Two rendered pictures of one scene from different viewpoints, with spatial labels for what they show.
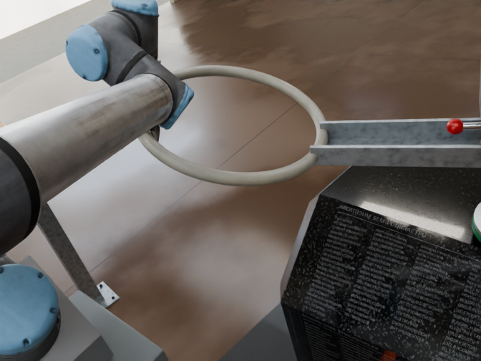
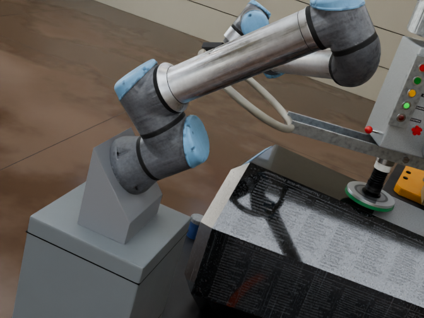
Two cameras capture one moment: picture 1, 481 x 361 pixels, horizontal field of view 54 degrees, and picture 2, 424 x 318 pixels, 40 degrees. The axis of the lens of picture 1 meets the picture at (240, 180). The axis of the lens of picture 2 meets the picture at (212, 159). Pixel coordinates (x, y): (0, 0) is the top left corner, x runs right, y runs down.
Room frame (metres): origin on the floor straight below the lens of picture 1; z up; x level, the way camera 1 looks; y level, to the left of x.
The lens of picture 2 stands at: (-0.69, 1.36, 1.83)
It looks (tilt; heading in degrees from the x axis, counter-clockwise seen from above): 23 degrees down; 323
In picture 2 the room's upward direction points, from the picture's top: 17 degrees clockwise
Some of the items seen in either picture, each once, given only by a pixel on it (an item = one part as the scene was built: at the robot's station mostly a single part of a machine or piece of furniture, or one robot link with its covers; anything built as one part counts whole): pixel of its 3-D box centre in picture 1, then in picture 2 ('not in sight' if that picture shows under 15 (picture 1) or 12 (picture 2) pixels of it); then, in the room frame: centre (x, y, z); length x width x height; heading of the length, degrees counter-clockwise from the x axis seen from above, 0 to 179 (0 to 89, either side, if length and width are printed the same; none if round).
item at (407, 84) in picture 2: not in sight; (410, 91); (0.69, -0.48, 1.42); 0.08 x 0.03 x 0.28; 61
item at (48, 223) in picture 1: (50, 226); not in sight; (1.92, 0.94, 0.54); 0.20 x 0.20 x 1.09; 33
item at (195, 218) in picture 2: not in sight; (195, 226); (1.78, -0.52, 0.08); 0.10 x 0.10 x 0.13
